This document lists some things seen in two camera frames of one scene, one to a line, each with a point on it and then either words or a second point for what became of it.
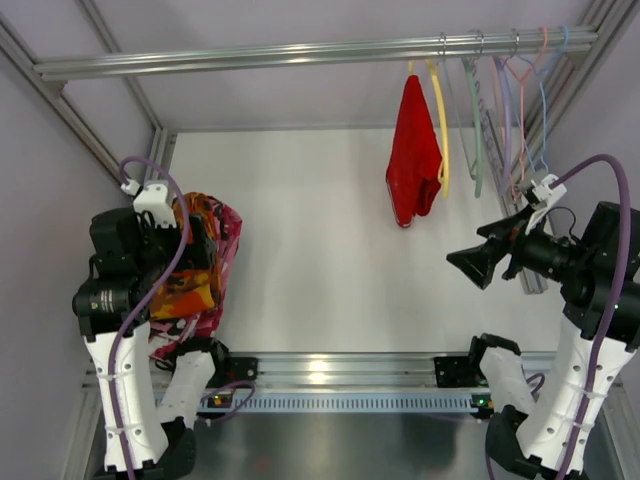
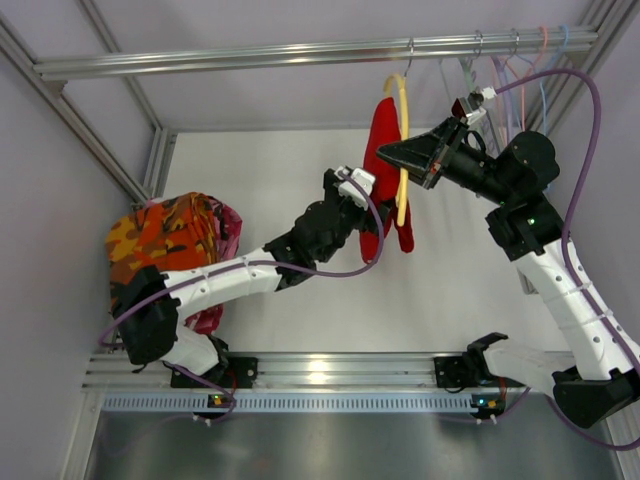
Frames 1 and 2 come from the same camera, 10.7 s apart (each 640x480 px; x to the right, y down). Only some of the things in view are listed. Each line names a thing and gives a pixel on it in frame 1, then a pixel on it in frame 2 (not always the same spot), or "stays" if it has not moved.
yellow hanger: (433, 66) -> (404, 98)
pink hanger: (520, 81) stays
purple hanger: (508, 124) stays
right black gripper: (511, 247) -> (444, 153)
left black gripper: (198, 240) -> (347, 206)
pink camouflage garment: (169, 336) stays
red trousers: (413, 158) -> (385, 127)
